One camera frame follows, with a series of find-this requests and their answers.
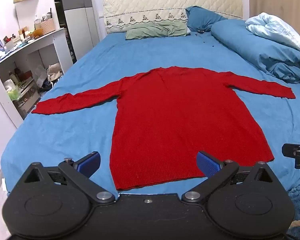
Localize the white shelf desk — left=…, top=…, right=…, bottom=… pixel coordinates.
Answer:
left=0, top=27, right=74, bottom=129

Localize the cream quilted headboard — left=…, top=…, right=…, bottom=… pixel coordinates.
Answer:
left=103, top=0, right=243, bottom=34

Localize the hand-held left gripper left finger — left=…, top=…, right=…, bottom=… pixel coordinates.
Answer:
left=22, top=151, right=115, bottom=204

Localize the green pillow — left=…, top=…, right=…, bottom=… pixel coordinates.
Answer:
left=125, top=21, right=189, bottom=40

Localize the bed with blue sheet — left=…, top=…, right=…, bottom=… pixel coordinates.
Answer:
left=1, top=22, right=300, bottom=198

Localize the light blue blanket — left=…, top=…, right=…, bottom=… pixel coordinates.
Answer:
left=245, top=12, right=300, bottom=52

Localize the red knit sweater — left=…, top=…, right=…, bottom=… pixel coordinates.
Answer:
left=31, top=66, right=296, bottom=191

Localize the woven basket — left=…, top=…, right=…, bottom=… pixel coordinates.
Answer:
left=41, top=18, right=56, bottom=35

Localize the grey and white wardrobe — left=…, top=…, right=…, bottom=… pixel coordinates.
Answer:
left=52, top=0, right=100, bottom=64

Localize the blue pillow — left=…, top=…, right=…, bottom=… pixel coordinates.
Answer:
left=185, top=6, right=228, bottom=32

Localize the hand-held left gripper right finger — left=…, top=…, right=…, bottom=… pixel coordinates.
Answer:
left=182, top=151, right=278, bottom=204

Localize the blue duvet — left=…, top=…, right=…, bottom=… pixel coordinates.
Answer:
left=211, top=19, right=300, bottom=84

